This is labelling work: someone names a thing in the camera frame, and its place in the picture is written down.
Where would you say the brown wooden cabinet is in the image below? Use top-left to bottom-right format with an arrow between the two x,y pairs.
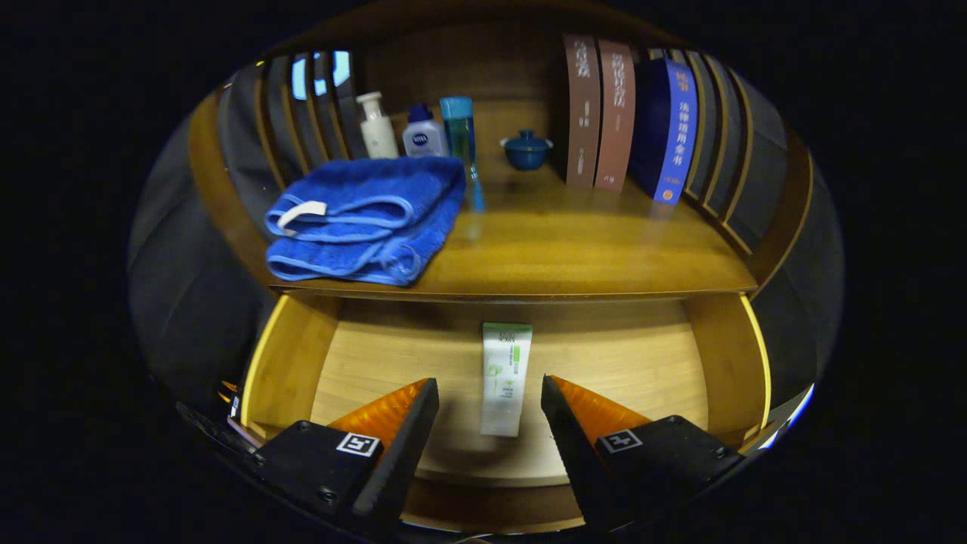
185,15 -> 820,424

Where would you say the blue book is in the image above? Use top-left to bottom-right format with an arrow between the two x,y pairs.
631,57 -> 698,206

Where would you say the blue folded towel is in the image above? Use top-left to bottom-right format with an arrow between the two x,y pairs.
264,156 -> 467,287

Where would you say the blue lidded teacup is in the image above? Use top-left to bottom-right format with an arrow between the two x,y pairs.
499,129 -> 555,172

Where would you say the reddish brown book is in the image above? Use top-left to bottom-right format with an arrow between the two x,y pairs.
594,39 -> 637,193

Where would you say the white pump bottle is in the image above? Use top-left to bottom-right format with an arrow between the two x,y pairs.
356,91 -> 400,160

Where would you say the tall teal bottle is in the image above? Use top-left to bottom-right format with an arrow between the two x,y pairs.
440,96 -> 487,213

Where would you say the brown wooden drawer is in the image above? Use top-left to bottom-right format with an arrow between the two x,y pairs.
238,291 -> 773,533

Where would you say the wooden countertop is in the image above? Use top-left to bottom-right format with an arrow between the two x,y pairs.
189,91 -> 760,303

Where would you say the dark brown book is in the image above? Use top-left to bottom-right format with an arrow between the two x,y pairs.
563,34 -> 602,188

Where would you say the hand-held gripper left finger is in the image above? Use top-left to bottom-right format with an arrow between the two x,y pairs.
253,378 -> 440,530

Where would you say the white and green tube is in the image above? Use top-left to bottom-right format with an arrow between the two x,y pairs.
480,322 -> 533,437

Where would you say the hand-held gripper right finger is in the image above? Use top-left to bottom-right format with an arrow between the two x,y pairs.
540,374 -> 745,530

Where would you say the white bottle with blue cap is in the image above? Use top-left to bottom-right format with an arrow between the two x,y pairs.
402,104 -> 450,158

